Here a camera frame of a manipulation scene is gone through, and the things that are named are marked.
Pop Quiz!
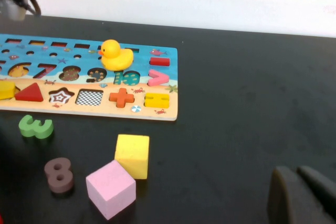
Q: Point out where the red minus sign piece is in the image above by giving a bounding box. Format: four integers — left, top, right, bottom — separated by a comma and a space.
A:
150, 57, 171, 67

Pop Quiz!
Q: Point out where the colourful wooden number puzzle board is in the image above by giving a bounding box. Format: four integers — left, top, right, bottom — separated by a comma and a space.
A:
0, 34, 179, 122

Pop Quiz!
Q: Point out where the yellow equals sign piece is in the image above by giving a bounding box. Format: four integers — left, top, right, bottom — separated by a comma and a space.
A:
144, 93, 170, 109

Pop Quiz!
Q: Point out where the yellow pentagon puzzle piece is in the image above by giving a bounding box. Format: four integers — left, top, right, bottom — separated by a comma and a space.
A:
0, 81, 16, 101

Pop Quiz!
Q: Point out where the green number three piece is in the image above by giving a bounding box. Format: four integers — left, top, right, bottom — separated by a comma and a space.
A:
18, 114, 55, 140

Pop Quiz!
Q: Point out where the orange plus sign piece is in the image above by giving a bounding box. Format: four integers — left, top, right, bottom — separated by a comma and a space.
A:
109, 88, 135, 109

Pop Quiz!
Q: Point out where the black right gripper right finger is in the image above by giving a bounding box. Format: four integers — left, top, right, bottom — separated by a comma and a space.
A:
296, 165, 336, 221

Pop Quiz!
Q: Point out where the light pink wooden cube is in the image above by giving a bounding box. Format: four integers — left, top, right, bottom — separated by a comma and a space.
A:
86, 159, 137, 221

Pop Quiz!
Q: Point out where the yellow wooden cube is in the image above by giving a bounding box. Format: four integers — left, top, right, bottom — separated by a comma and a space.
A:
114, 134, 150, 180

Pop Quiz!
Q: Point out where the red triangle puzzle piece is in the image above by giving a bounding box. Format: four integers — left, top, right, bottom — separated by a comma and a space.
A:
15, 82, 44, 103

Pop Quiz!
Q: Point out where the yellow rubber duck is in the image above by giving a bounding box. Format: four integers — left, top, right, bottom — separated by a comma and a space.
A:
98, 39, 134, 72

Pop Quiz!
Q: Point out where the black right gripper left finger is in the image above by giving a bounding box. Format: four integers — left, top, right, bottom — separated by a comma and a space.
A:
267, 166, 329, 224

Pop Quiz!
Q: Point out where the pink greater-than sign piece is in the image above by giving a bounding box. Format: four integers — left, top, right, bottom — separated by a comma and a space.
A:
147, 69, 169, 87

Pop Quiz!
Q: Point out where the brown number eight piece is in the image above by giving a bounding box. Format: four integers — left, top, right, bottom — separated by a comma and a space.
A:
44, 157, 74, 193

